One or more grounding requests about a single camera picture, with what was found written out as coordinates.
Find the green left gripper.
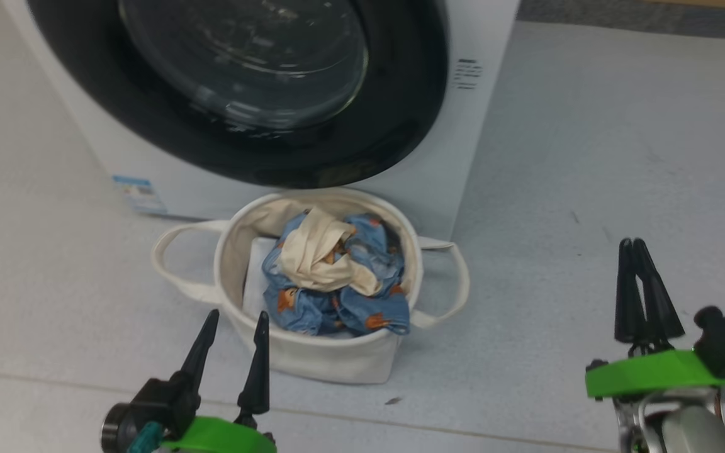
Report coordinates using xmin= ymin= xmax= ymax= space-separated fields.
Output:
xmin=161 ymin=308 xmax=277 ymax=453

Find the blue cartoon print garment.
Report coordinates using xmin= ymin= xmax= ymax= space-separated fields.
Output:
xmin=262 ymin=213 xmax=411 ymax=336

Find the beige cloth garment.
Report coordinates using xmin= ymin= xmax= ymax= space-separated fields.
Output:
xmin=278 ymin=206 xmax=383 ymax=298

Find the brass floor strip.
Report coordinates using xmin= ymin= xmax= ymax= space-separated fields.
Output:
xmin=643 ymin=0 xmax=725 ymax=11

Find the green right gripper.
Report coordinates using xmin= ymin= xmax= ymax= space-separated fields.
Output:
xmin=585 ymin=238 xmax=725 ymax=399

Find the blue energy label sticker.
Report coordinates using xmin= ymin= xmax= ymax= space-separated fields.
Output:
xmin=113 ymin=176 xmax=168 ymax=216

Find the cream canvas laundry basket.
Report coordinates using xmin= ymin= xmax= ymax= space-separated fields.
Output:
xmin=152 ymin=187 xmax=470 ymax=386

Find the white front-load washing machine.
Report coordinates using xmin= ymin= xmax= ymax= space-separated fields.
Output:
xmin=1 ymin=0 xmax=520 ymax=243

